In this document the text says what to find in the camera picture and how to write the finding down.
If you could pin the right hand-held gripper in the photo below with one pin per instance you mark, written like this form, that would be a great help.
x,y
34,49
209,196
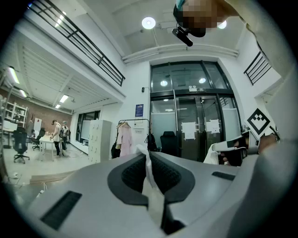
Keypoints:
x,y
258,123

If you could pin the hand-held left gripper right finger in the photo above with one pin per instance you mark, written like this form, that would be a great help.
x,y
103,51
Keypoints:
x,y
205,186

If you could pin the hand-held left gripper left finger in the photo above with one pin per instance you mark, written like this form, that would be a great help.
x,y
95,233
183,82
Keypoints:
x,y
93,204

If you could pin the white cloth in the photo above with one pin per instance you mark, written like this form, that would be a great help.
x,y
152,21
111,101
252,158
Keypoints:
x,y
152,200

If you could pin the person's right forearm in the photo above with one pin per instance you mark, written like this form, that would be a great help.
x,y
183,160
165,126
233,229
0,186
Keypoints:
x,y
267,143

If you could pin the white paper door notice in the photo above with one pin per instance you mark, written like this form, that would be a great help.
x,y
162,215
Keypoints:
x,y
213,126
188,131

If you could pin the wooden floor step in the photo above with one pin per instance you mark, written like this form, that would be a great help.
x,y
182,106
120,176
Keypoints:
x,y
53,176

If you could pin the silver wrist watch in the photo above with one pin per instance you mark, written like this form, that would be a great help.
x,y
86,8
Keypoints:
x,y
275,134

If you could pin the white power strip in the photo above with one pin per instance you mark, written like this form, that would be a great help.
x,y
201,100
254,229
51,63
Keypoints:
x,y
40,193

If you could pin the black office chair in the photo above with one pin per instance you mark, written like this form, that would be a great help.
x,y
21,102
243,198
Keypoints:
x,y
38,137
20,141
168,141

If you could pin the black hanging bag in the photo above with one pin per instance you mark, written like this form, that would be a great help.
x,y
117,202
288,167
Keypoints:
x,y
151,143
115,151

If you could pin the white locker cabinet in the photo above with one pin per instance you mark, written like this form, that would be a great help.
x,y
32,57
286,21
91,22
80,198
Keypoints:
x,y
99,139

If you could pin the pink hanging garment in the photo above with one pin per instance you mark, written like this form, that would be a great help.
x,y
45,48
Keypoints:
x,y
124,141

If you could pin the black framed glass door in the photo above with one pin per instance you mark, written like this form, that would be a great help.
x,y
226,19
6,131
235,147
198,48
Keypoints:
x,y
186,93

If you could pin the white table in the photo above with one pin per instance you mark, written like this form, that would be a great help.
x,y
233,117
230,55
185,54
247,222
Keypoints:
x,y
45,140

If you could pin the wooden clothes hanger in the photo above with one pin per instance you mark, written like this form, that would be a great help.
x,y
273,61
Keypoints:
x,y
123,124

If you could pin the short black balcony railing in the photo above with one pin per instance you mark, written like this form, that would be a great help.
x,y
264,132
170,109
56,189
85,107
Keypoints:
x,y
257,67

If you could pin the fluorescent ceiling lamp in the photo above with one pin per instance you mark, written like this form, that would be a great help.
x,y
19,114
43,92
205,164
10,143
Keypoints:
x,y
64,98
13,74
23,93
58,106

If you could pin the white ceiling pipes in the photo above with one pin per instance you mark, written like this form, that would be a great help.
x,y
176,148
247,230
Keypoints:
x,y
181,50

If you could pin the white storage shelf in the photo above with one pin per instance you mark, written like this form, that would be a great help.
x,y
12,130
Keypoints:
x,y
16,111

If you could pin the white knit sweater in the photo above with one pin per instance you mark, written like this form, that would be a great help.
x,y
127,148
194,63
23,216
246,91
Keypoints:
x,y
267,35

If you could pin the round ceiling light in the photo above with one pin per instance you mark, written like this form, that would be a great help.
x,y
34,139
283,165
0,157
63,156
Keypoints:
x,y
221,24
148,22

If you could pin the person's head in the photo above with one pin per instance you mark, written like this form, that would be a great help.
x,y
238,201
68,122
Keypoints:
x,y
198,16

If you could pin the long black balcony railing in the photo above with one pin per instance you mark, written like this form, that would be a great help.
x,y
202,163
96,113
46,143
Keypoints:
x,y
100,61

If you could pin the blue wall poster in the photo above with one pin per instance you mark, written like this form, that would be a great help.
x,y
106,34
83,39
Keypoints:
x,y
139,110

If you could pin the black head camera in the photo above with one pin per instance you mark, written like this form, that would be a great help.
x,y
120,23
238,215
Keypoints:
x,y
184,37

